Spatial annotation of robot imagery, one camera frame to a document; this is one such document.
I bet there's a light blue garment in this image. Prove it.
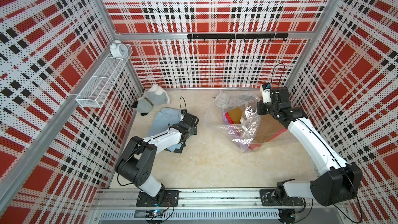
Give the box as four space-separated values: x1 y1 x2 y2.
144 107 184 153

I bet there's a clear plastic vacuum bag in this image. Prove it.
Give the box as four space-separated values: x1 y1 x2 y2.
204 91 298 152

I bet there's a red garment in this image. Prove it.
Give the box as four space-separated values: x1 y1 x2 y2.
223 111 288 150

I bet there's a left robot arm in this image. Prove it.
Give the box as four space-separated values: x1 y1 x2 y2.
115 113 199 201

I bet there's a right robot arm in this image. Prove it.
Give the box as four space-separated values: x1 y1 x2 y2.
257 83 362 206

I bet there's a white alarm clock on table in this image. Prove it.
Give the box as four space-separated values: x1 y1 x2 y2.
214 92 231 110

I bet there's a grey white plush toy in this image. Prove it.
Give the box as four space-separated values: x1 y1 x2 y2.
132 84 171 116

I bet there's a white alarm clock on shelf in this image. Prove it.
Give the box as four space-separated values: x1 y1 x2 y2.
110 40 129 59

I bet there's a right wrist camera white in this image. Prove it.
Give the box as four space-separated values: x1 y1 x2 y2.
260 83 272 104

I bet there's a black wall hook rail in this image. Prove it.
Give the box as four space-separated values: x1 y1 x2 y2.
187 33 289 40

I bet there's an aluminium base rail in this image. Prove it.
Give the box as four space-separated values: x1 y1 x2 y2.
87 188 351 224

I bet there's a white wire mesh shelf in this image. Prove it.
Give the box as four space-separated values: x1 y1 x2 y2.
76 44 132 108

